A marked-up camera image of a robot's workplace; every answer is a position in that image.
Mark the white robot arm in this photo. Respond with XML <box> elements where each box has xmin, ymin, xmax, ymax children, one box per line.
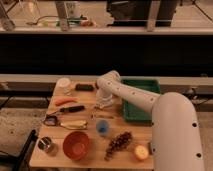
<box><xmin>96</xmin><ymin>70</ymin><xmax>205</xmax><ymax>171</ymax></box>

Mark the black rectangular block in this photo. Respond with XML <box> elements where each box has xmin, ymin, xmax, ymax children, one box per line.
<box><xmin>75</xmin><ymin>84</ymin><xmax>94</xmax><ymax>91</ymax></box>

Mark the blue plastic cup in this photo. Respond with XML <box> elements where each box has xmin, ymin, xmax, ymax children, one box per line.
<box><xmin>96</xmin><ymin>120</ymin><xmax>109</xmax><ymax>136</ymax></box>

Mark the green plastic tray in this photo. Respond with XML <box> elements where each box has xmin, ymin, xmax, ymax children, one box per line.
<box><xmin>122</xmin><ymin>79</ymin><xmax>161</xmax><ymax>123</ymax></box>

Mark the yellow banana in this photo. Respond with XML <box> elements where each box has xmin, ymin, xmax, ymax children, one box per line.
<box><xmin>60</xmin><ymin>120</ymin><xmax>87</xmax><ymax>130</ymax></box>

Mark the orange carrot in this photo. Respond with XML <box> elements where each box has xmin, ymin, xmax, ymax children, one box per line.
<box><xmin>54</xmin><ymin>97</ymin><xmax>77</xmax><ymax>106</ymax></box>

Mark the bunch of dark grapes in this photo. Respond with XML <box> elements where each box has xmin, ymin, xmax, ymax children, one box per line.
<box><xmin>104</xmin><ymin>132</ymin><xmax>133</xmax><ymax>161</ymax></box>

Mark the red bowl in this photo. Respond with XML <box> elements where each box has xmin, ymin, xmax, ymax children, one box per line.
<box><xmin>63</xmin><ymin>131</ymin><xmax>90</xmax><ymax>161</ymax></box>

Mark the metal cup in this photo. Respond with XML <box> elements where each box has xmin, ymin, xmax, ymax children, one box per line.
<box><xmin>38</xmin><ymin>137</ymin><xmax>54</xmax><ymax>153</ymax></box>

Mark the black chair frame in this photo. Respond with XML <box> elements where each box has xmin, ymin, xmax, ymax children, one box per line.
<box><xmin>0</xmin><ymin>130</ymin><xmax>38</xmax><ymax>171</ymax></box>

